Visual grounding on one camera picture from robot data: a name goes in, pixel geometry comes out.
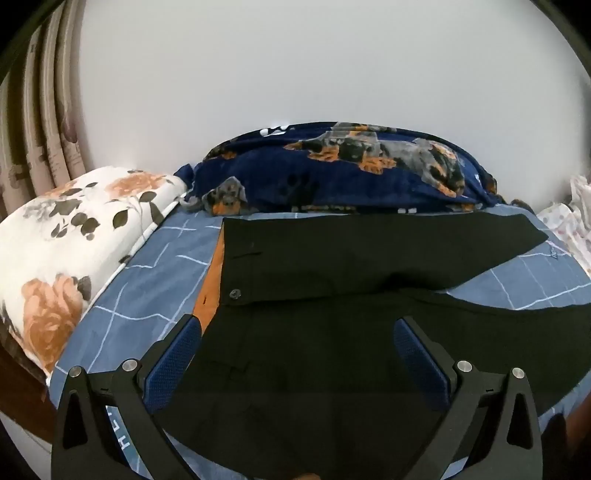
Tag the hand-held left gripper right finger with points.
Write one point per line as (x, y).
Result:
(422, 364)

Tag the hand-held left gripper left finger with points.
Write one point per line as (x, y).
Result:
(171, 364)

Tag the black pants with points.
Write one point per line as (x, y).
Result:
(323, 277)

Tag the blue checked bedsheet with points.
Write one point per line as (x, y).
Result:
(152, 277)

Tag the white floral pillow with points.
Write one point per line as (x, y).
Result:
(60, 258)

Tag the white dotted cloth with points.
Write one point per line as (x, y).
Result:
(568, 221)

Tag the navy dog print blanket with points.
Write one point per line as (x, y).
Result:
(277, 175)

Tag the beige floral curtain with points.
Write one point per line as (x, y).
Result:
(46, 138)

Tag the brown wooden bed frame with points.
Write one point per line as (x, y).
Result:
(18, 387)

